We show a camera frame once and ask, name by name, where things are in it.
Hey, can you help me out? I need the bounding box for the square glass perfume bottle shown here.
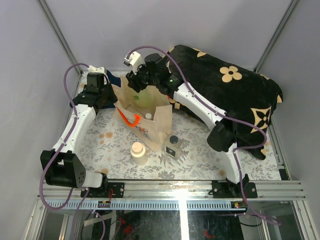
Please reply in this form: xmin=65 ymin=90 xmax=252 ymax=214
xmin=164 ymin=135 xmax=183 ymax=160

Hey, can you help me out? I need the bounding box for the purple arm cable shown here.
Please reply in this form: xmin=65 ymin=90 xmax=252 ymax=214
xmin=126 ymin=45 xmax=282 ymax=226
xmin=39 ymin=62 xmax=107 ymax=240

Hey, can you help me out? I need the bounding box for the floral patterned table mat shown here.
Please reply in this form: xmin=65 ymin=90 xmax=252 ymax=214
xmin=76 ymin=70 xmax=283 ymax=181

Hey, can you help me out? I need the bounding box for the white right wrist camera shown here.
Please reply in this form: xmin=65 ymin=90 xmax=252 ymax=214
xmin=124 ymin=51 xmax=143 ymax=75

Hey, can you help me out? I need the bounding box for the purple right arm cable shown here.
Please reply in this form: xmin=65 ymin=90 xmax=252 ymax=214
xmin=126 ymin=45 xmax=282 ymax=226

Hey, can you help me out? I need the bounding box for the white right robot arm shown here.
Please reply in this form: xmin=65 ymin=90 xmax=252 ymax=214
xmin=124 ymin=51 xmax=246 ymax=198

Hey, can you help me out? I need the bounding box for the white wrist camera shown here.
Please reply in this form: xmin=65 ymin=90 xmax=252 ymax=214
xmin=87 ymin=65 xmax=106 ymax=74
xmin=124 ymin=51 xmax=143 ymax=75

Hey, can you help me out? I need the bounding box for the beige canvas tote bag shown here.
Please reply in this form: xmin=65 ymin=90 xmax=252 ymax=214
xmin=112 ymin=75 xmax=172 ymax=152

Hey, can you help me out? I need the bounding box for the peach cylindrical bottle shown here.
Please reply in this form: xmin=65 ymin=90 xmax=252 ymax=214
xmin=130 ymin=142 xmax=148 ymax=166

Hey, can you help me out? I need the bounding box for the aluminium mounting rail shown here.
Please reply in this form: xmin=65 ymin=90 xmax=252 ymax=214
xmin=80 ymin=179 xmax=306 ymax=200

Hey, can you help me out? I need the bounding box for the green lotion pump bottle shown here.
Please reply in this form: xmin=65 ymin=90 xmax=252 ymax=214
xmin=132 ymin=89 xmax=153 ymax=108

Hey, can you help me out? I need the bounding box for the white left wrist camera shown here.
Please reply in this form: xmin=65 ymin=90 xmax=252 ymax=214
xmin=87 ymin=65 xmax=106 ymax=74

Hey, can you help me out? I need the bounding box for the dark blue cloth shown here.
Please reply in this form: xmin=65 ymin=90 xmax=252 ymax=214
xmin=106 ymin=70 xmax=121 ymax=87

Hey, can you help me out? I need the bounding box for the black floral plush blanket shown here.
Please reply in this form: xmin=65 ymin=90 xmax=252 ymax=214
xmin=164 ymin=45 xmax=284 ymax=160

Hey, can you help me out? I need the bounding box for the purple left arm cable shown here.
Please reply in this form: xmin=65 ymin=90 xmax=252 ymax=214
xmin=39 ymin=62 xmax=107 ymax=240

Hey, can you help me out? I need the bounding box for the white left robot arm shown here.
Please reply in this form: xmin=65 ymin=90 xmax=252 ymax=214
xmin=40 ymin=72 xmax=118 ymax=198

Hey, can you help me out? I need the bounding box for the small clear white-capped bottle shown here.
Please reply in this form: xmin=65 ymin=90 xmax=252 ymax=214
xmin=145 ymin=113 xmax=152 ymax=120

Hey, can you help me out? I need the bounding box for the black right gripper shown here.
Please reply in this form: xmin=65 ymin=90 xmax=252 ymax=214
xmin=126 ymin=61 xmax=159 ymax=93

